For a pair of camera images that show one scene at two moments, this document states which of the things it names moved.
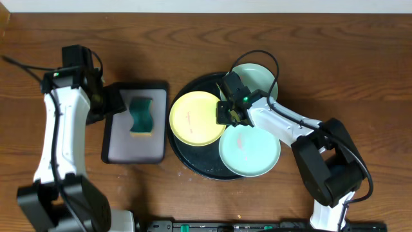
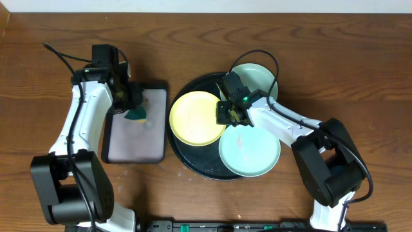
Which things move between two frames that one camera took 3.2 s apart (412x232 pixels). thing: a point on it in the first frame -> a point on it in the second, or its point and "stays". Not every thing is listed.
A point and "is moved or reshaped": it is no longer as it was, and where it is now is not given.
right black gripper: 221,118 stays
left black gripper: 117,102 -> 136,96
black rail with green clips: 258,226 stays
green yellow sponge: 140,107 is moved or reshaped
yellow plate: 192,118 stays
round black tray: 203,161 stays
